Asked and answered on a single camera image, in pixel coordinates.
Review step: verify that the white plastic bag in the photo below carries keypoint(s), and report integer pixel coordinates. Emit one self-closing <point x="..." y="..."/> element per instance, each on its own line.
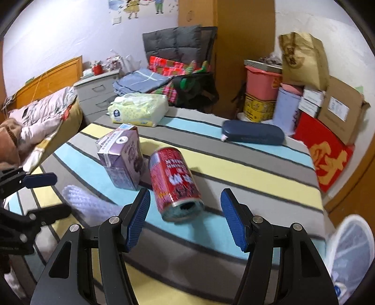
<point x="127" y="63"/>

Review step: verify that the wooden bed headboard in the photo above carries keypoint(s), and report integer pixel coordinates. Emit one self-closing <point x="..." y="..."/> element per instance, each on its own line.
<point x="49" y="79"/>

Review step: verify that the grey tray of dark items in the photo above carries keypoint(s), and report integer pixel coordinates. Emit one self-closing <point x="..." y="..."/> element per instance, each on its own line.
<point x="262" y="63"/>

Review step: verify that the white wall switch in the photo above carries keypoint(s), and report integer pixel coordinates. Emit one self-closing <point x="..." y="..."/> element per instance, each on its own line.
<point x="117" y="20"/>

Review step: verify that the yellow tissue pack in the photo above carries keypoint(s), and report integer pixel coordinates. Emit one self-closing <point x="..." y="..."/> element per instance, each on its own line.
<point x="140" y="110"/>

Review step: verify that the navy glasses case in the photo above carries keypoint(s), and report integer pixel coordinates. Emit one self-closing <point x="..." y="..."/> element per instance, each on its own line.
<point x="252" y="132"/>

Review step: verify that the lavender round box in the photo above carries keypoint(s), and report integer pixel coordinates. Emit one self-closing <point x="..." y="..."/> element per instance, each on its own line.
<point x="285" y="114"/>

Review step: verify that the brown fleece cloth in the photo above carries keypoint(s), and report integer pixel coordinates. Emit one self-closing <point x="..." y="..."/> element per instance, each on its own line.
<point x="8" y="143"/>

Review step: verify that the folded blue bedding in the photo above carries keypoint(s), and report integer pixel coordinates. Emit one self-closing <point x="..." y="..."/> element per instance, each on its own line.
<point x="137" y="80"/>

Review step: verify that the purple drink carton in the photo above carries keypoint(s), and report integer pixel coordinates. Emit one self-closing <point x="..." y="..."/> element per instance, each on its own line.
<point x="123" y="158"/>

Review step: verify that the open cardboard box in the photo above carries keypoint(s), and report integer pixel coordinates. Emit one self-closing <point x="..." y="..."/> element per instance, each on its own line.
<point x="339" y="108"/>

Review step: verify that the floral quilt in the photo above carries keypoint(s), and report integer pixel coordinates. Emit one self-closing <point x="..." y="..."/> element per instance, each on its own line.
<point x="44" y="117"/>

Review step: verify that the white flat box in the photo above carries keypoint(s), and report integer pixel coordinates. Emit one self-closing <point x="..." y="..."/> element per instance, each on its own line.
<point x="314" y="94"/>
<point x="308" y="112"/>
<point x="311" y="104"/>

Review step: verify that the pink round lid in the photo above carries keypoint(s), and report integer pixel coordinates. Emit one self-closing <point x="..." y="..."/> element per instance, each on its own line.
<point x="291" y="89"/>

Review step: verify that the grey nightstand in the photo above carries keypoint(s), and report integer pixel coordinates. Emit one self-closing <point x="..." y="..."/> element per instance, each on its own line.
<point x="93" y="96"/>

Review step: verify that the yellow patterned box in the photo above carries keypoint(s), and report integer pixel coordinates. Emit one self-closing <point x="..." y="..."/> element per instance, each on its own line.
<point x="257" y="107"/>

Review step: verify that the pink plastic storage bin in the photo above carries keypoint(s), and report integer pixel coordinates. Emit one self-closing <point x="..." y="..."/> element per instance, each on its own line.
<point x="260" y="83"/>

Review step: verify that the white bin with plastic liner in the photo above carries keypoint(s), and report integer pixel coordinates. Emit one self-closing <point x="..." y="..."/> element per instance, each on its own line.
<point x="348" y="255"/>

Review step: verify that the wooden wardrobe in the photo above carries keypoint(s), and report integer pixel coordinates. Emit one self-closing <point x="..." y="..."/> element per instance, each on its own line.
<point x="243" y="29"/>

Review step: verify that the dark cloth with green patch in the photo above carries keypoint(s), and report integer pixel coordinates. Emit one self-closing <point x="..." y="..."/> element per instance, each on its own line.
<point x="199" y="92"/>

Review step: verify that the cartoon wall sticker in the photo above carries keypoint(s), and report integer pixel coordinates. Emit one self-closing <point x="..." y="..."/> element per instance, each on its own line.
<point x="137" y="6"/>

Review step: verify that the red patterned can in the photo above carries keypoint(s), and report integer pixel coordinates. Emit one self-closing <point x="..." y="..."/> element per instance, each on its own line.
<point x="172" y="181"/>

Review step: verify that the wooden door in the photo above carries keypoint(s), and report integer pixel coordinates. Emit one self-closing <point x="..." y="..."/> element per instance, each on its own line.
<point x="354" y="181"/>

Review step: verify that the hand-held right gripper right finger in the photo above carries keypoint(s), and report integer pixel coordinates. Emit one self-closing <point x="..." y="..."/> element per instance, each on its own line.
<point x="234" y="220"/>

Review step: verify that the red jar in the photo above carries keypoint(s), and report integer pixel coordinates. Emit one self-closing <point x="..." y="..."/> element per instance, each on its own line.
<point x="97" y="69"/>

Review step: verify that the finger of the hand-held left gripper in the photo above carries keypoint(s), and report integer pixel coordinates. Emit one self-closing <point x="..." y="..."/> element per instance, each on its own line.
<point x="55" y="212"/>
<point x="41" y="179"/>

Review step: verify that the grey quilted cushion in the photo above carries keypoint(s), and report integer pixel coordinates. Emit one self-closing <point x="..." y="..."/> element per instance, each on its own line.
<point x="170" y="44"/>

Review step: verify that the brown paper bag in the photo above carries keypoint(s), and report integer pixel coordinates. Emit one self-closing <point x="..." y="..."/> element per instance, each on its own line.
<point x="301" y="64"/>

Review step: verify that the red gift box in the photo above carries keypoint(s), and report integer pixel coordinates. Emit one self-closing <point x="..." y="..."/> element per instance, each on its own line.
<point x="319" y="152"/>

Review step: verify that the red plaid cloth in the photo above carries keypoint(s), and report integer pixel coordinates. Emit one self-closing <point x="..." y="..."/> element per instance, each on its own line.
<point x="164" y="63"/>

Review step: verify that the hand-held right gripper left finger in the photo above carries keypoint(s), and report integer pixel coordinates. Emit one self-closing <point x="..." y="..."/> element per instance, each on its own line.
<point x="137" y="220"/>

